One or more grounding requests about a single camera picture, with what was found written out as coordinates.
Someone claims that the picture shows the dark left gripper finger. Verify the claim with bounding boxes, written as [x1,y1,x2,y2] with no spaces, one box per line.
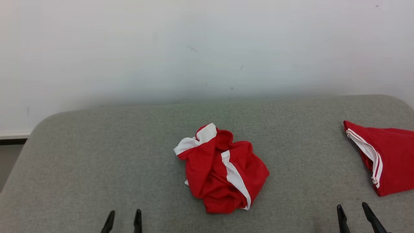
[100,210,115,233]
[134,209,143,233]

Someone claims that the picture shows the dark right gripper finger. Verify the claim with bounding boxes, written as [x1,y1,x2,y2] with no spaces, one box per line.
[337,204,351,233]
[362,202,390,233]

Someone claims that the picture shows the red jersey with white trim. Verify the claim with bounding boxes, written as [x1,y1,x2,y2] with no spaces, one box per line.
[343,120,414,197]

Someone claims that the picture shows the red shorts with white stripes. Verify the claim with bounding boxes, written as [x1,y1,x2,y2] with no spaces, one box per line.
[174,123,270,214]

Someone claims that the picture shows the grey fabric sofa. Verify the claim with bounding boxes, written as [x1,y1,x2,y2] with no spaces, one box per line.
[0,94,414,233]

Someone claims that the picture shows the white black wall baseboard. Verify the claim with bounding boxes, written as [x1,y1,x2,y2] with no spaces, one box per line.
[0,131,32,145]

